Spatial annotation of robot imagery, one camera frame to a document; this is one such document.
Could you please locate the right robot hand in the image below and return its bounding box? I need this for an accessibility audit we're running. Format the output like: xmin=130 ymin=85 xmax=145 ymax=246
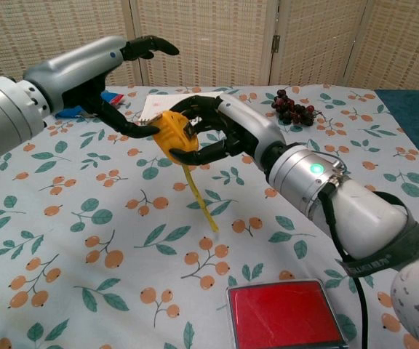
xmin=167 ymin=93 xmax=287 ymax=171

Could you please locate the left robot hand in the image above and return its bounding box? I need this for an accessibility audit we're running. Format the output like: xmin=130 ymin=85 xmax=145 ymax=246
xmin=23 ymin=35 xmax=180 ymax=139

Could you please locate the yellow tape measure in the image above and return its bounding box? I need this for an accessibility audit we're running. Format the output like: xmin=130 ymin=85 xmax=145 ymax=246
xmin=153 ymin=111 xmax=220 ymax=233

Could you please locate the dark purple grape bunch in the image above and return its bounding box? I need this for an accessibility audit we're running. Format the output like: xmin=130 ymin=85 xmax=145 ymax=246
xmin=270 ymin=89 xmax=319 ymax=127

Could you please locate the blue snack bag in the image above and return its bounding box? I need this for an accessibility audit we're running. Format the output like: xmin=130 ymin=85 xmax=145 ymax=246
xmin=55 ymin=92 xmax=127 ymax=119

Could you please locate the white spiral notebook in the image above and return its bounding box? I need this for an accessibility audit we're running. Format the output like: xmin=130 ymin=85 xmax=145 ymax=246
xmin=136 ymin=90 xmax=228 ymax=127

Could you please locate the woven bamboo folding screen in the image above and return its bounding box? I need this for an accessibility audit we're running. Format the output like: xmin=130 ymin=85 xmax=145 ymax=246
xmin=0 ymin=0 xmax=419 ymax=90

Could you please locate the floral patterned tablecloth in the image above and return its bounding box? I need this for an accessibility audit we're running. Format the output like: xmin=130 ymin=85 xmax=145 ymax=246
xmin=0 ymin=85 xmax=419 ymax=349

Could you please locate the blue felt table cover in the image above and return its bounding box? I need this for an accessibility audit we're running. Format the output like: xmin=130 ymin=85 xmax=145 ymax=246
xmin=375 ymin=89 xmax=419 ymax=182

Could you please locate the red ink pad case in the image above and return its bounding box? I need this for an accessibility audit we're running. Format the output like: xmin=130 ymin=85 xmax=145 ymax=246
xmin=226 ymin=278 xmax=347 ymax=349

